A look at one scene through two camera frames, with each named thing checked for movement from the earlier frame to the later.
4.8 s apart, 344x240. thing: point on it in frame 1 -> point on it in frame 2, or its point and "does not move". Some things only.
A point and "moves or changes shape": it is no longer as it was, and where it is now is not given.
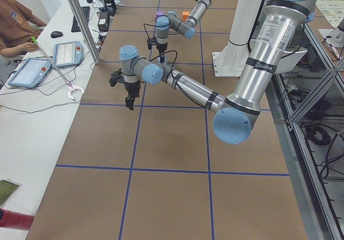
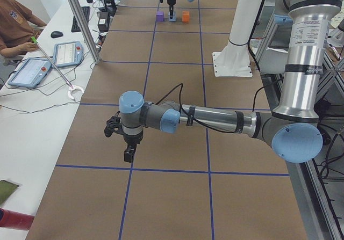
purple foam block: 159,14 does not move
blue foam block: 165,59 moves or changes shape
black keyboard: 74,27 does not move
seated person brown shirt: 17,27 does not move
